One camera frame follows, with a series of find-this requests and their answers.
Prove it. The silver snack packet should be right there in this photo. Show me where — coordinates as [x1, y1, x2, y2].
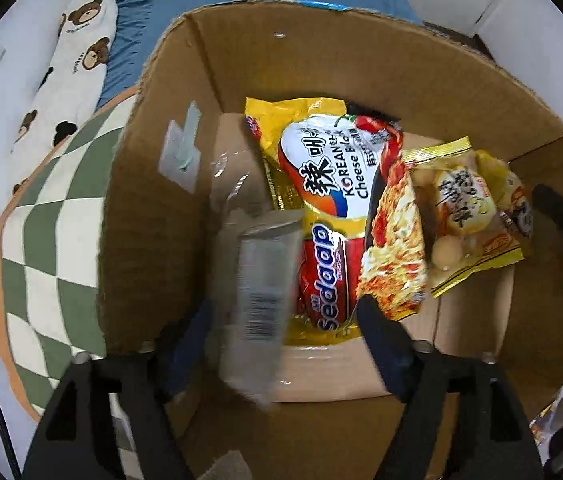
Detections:
[218, 210, 304, 407]

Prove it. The green checkered cushion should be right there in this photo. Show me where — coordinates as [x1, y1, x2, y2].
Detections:
[0, 85, 143, 423]

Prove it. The cardboard box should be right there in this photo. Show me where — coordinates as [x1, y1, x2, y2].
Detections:
[96, 0, 563, 480]

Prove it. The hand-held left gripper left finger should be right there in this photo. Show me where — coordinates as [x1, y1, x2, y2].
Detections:
[22, 299, 215, 480]

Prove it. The blue bed sheet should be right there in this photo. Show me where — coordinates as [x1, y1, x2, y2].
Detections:
[96, 0, 424, 111]

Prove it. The yellow instant noodle packet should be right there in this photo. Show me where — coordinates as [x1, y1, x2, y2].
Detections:
[244, 96, 430, 345]

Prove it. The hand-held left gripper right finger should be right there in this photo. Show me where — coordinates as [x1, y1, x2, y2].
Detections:
[355, 294, 545, 480]

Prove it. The yellow fish ball snack packet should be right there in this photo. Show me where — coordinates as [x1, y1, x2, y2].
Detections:
[402, 136, 535, 299]

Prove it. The white bear print pillow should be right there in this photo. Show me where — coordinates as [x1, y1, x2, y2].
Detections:
[10, 0, 119, 197]

